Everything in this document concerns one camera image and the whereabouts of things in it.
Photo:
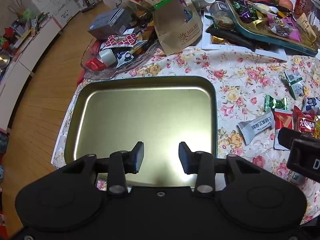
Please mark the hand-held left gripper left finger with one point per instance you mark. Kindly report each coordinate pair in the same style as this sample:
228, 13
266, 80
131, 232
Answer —
138, 158

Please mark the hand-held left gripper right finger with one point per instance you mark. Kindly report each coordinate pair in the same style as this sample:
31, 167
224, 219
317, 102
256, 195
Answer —
183, 158

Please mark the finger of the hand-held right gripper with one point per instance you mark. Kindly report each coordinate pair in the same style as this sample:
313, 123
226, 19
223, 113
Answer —
286, 137

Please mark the red white snack packet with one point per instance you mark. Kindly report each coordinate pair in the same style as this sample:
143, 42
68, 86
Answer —
282, 122

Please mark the grey white snack packet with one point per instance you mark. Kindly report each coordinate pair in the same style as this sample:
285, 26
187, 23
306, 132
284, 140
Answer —
257, 127

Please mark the green striped candy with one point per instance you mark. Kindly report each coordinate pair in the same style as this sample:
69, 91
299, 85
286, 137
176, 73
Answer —
276, 103

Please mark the white blue snack packet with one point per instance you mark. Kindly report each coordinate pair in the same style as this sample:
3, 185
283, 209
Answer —
312, 105

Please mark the gold metal tray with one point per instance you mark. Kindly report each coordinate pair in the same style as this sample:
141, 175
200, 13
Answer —
140, 115

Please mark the floral tablecloth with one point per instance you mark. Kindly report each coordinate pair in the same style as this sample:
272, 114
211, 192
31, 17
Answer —
250, 80

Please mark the clear glass dish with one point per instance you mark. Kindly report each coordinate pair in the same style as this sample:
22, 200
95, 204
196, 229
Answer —
105, 67

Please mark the teal tray of candy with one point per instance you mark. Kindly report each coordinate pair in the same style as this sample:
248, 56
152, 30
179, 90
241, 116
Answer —
262, 33

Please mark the pink snack packet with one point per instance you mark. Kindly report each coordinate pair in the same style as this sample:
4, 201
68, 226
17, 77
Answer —
290, 30

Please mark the tan snack packet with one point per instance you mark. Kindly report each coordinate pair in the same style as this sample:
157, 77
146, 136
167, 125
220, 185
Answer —
306, 26

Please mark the black snack packet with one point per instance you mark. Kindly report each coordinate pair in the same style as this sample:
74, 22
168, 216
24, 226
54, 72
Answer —
230, 36

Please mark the red patterned snack packet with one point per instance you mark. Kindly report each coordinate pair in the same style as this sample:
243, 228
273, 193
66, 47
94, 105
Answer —
120, 40

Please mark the red snack canister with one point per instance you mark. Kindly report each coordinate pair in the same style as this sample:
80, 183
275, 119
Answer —
302, 3

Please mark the grey cardboard box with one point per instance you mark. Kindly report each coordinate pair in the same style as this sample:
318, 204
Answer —
110, 23

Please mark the small clear cookie jar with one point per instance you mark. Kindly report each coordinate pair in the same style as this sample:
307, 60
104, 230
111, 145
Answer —
221, 13

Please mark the brown paper bag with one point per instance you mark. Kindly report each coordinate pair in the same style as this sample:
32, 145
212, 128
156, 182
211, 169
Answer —
172, 17

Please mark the white low cabinet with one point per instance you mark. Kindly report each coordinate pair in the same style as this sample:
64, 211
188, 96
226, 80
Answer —
27, 55

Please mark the metal bowl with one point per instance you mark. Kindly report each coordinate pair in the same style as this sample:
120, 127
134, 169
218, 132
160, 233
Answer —
3, 59

